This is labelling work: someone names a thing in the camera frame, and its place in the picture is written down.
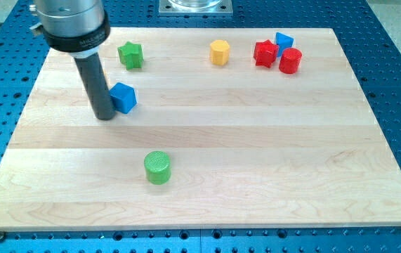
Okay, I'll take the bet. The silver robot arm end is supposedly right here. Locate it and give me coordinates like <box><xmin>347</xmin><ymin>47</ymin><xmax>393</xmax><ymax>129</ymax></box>
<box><xmin>29</xmin><ymin>0</ymin><xmax>110</xmax><ymax>58</ymax></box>

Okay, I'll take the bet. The green star block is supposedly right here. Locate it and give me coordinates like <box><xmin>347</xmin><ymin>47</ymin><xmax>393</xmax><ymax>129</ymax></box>
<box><xmin>117</xmin><ymin>41</ymin><xmax>144</xmax><ymax>70</ymax></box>

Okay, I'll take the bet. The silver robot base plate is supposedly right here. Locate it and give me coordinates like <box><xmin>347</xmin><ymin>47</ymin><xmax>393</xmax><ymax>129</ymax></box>
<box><xmin>158</xmin><ymin>0</ymin><xmax>233</xmax><ymax>17</ymax></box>

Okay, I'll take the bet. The red cylinder block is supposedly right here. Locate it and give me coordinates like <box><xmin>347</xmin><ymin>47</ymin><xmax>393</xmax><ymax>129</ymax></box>
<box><xmin>279</xmin><ymin>48</ymin><xmax>303</xmax><ymax>74</ymax></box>

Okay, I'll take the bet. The red star block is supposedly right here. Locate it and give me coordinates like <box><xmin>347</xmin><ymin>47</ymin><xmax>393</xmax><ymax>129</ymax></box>
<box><xmin>254</xmin><ymin>40</ymin><xmax>280</xmax><ymax>68</ymax></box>

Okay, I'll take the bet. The green cylinder block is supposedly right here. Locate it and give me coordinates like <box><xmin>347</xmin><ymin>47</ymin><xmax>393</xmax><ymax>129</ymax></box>
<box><xmin>144</xmin><ymin>150</ymin><xmax>171</xmax><ymax>185</ymax></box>

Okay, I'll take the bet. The yellow hexagon block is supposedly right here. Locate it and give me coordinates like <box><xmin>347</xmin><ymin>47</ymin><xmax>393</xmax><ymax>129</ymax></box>
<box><xmin>209</xmin><ymin>40</ymin><xmax>230</xmax><ymax>66</ymax></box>

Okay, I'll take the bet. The blue perforated base table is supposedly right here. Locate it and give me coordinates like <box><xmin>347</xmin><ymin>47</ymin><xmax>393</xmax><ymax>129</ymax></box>
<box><xmin>0</xmin><ymin>0</ymin><xmax>401</xmax><ymax>252</ymax></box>

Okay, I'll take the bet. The blue triangle block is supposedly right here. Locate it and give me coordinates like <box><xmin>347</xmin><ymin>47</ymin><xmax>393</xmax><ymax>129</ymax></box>
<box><xmin>275</xmin><ymin>32</ymin><xmax>294</xmax><ymax>57</ymax></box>

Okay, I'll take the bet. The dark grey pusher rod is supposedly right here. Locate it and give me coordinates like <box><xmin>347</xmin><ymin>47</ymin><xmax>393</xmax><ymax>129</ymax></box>
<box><xmin>74</xmin><ymin>53</ymin><xmax>115</xmax><ymax>120</ymax></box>

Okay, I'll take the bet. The wooden board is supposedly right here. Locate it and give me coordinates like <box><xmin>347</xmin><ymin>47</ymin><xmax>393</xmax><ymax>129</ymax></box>
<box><xmin>0</xmin><ymin>28</ymin><xmax>401</xmax><ymax>231</ymax></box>

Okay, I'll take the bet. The blue cube block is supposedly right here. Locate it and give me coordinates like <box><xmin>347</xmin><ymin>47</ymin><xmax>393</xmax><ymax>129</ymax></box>
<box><xmin>110</xmin><ymin>83</ymin><xmax>137</xmax><ymax>114</ymax></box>

